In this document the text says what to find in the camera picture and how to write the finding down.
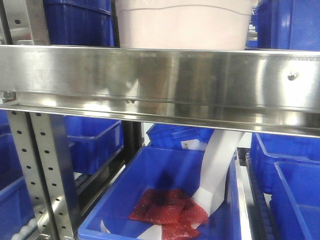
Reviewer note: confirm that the blue tote far left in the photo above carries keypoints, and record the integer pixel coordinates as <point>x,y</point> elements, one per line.
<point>15,206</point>

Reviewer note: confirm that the blue tote upper right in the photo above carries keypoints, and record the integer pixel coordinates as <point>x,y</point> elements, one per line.
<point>288,25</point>

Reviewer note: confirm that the blue tote lower left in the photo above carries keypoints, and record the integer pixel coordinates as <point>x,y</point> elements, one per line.
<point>92,141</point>

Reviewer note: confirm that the white paper strip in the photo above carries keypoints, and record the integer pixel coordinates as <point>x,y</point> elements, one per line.
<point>210,177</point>

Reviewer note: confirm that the blue tote behind middle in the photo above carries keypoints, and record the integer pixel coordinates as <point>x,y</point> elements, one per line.
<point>179,137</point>

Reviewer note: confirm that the red bubble wrap bags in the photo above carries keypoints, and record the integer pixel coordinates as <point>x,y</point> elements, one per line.
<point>173,210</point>

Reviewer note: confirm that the blue tote lower right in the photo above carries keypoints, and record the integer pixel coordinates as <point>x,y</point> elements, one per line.
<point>295,200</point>

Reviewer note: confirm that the perforated steel shelf post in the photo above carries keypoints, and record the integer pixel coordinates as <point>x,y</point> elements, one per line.
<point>43,150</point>

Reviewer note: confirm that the stainless steel shelf beam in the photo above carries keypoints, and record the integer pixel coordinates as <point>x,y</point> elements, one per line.
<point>266,91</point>

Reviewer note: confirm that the blue tote upper left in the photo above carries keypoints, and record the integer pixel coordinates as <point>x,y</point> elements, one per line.
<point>79,22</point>

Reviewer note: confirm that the blue tote behind right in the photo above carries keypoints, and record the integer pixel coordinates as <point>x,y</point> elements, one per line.
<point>266,149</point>

